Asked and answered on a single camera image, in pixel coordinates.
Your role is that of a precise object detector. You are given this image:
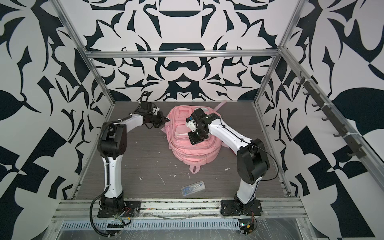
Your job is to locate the pink school backpack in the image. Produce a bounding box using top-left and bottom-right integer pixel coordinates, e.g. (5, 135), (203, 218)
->
(161, 101), (232, 175)

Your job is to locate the clear plastic ruler case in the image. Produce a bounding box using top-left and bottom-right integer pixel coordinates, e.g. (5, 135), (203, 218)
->
(181, 181), (206, 197)

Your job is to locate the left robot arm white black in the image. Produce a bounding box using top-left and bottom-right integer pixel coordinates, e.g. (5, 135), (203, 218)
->
(97, 91), (170, 210)

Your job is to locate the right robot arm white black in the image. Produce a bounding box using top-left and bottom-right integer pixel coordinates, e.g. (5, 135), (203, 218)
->
(186, 108), (272, 206)

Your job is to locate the small circuit board front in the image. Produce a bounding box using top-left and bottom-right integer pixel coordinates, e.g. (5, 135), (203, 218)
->
(239, 217), (258, 235)

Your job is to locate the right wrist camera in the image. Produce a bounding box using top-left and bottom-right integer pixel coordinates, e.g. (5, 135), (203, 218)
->
(186, 116), (197, 132)

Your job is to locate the aluminium frame crossbar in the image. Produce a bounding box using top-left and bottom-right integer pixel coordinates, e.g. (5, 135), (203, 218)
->
(85, 50), (278, 59)

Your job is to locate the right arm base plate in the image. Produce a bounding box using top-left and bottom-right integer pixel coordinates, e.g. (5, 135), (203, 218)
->
(220, 197), (263, 217)

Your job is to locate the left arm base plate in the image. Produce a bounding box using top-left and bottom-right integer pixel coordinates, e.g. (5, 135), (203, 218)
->
(97, 198), (142, 218)

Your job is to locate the black corrugated cable left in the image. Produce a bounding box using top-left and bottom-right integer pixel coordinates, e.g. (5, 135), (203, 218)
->
(89, 187), (133, 238)

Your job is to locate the black wall hook rail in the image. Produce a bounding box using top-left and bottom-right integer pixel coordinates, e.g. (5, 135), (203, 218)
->
(297, 76), (367, 159)

